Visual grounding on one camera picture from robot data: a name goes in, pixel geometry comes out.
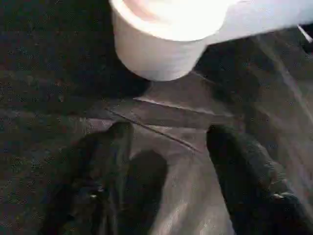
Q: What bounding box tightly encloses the white plastic table top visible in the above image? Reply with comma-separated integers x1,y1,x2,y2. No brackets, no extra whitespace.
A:
109,0,313,82

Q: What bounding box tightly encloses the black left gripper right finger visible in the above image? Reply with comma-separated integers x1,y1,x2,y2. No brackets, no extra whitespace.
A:
205,125,313,235

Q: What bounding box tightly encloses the black work mat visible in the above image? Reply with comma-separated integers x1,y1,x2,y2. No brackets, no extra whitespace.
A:
0,0,313,235

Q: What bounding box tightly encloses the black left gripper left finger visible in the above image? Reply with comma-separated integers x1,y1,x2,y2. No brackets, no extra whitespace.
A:
38,121,135,235

